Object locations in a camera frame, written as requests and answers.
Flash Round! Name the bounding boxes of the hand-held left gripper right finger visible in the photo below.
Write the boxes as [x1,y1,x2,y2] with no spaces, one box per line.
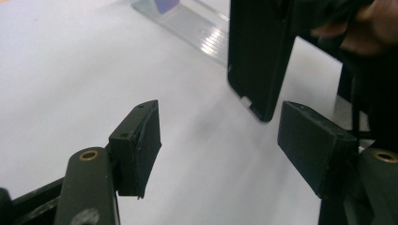
[277,100,360,201]

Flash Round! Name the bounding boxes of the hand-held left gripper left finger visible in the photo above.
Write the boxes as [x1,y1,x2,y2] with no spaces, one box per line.
[108,98,163,200]

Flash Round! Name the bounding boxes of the black phone case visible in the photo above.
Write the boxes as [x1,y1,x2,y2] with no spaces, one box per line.
[226,0,299,123]

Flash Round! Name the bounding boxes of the white table board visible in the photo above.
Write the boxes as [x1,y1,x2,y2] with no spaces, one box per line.
[0,0,370,225]

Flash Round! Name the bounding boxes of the clear plastic phone case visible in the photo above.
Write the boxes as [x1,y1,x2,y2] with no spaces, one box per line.
[130,0,231,68]

